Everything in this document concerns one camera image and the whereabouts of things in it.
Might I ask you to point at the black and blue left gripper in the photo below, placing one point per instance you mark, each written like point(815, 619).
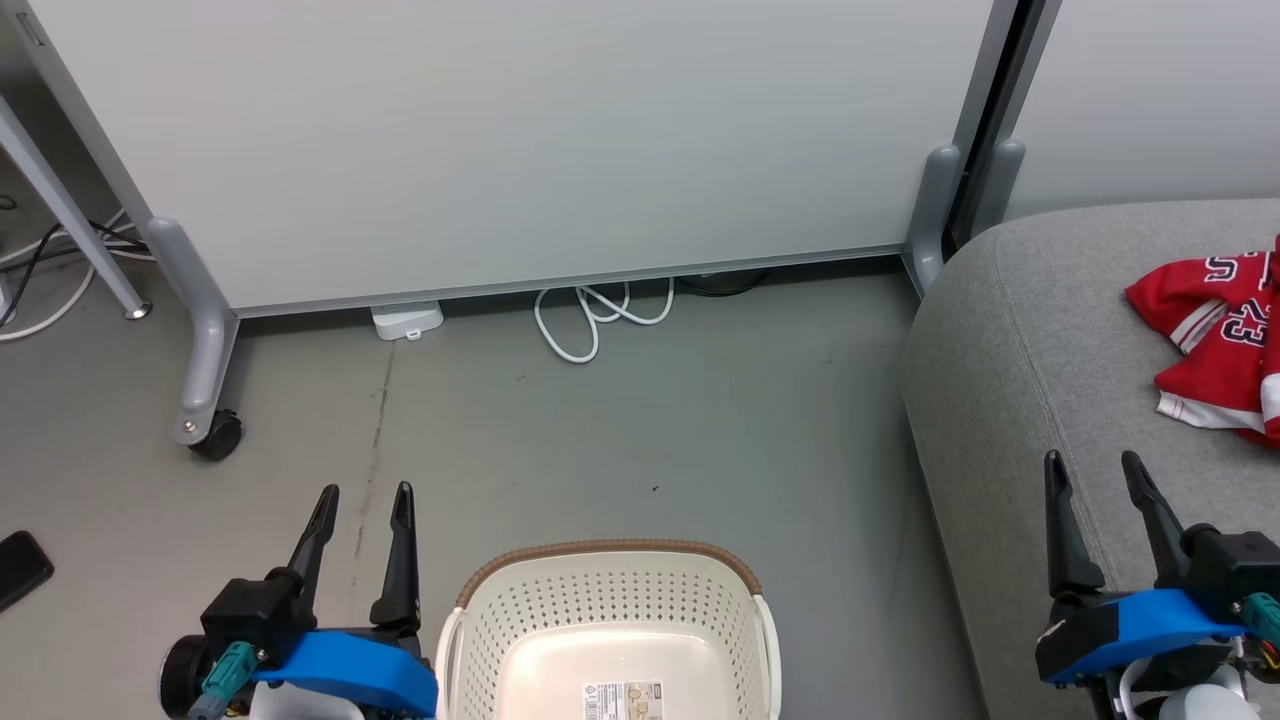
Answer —
point(340, 660)

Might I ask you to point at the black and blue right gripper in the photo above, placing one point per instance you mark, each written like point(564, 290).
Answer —
point(1150, 620)

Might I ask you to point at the red basketball jersey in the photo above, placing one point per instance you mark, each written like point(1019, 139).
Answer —
point(1215, 340)

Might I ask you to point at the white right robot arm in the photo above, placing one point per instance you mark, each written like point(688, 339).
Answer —
point(1200, 702)

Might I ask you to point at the white laundry basket brown rim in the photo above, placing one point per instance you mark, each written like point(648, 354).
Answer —
point(610, 610)

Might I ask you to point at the grey fabric sofa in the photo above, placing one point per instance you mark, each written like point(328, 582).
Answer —
point(1040, 380)

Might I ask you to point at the black caster wheel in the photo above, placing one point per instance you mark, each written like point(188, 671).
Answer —
point(218, 437)

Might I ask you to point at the white power adapter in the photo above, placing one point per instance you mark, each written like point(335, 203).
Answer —
point(407, 321)

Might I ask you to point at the paper label sticker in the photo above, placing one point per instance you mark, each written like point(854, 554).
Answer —
point(623, 702)

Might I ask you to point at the black flat phone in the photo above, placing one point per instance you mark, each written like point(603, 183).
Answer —
point(20, 568)

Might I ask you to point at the narrow white partition panel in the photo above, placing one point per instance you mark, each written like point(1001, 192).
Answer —
point(1150, 100)

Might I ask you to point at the wide white partition panel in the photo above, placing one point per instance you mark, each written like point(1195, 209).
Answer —
point(520, 140)

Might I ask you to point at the grey metal table leg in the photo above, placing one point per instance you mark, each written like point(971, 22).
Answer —
point(70, 210)

